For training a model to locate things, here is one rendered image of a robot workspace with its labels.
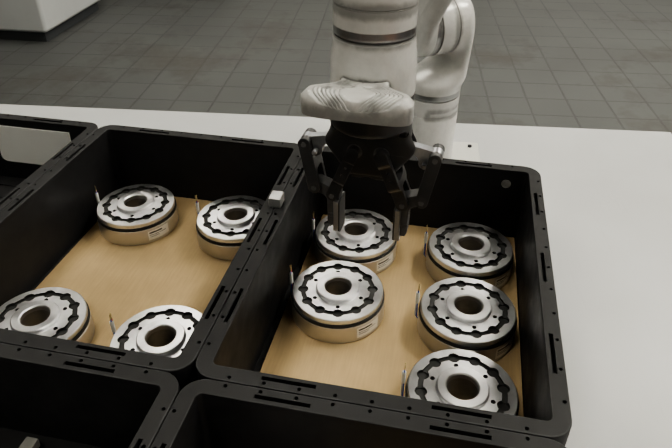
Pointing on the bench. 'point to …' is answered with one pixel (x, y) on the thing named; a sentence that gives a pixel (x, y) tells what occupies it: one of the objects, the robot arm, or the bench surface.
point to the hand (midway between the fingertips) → (368, 219)
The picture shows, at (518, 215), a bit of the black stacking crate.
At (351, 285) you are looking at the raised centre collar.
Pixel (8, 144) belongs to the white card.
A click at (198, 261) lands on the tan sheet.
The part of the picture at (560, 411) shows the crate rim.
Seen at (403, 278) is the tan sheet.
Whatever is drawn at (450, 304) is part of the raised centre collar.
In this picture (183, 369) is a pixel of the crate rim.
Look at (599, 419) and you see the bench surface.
